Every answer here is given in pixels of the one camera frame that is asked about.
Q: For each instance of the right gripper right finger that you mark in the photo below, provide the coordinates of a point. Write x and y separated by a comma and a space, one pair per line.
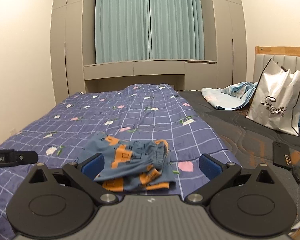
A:
231, 184

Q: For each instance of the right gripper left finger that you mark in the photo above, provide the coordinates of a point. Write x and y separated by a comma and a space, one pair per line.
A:
71, 184

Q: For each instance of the blue orange patterned pants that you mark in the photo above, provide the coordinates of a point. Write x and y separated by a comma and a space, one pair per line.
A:
136, 165

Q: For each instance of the dark grey mattress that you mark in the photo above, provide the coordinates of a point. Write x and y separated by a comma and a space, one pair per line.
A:
250, 142

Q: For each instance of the light blue crumpled blanket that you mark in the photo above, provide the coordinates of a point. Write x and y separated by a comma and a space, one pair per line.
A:
233, 97

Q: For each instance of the black key fob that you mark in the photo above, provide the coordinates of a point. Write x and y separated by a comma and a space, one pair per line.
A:
296, 173

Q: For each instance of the blue plaid floral quilt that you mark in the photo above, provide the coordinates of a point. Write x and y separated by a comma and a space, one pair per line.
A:
138, 112

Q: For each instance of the white shopping bag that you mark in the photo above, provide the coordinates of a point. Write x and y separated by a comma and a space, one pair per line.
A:
276, 100

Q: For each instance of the beige built-in wardrobe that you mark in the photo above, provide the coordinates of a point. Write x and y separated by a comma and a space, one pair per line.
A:
73, 54

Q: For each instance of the wooden padded headboard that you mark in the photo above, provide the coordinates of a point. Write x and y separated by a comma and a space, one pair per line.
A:
286, 57

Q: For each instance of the teal curtain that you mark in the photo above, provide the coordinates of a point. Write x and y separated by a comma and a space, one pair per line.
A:
128, 30

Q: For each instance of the white wall outlet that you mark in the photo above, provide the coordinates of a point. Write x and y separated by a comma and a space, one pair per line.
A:
13, 131

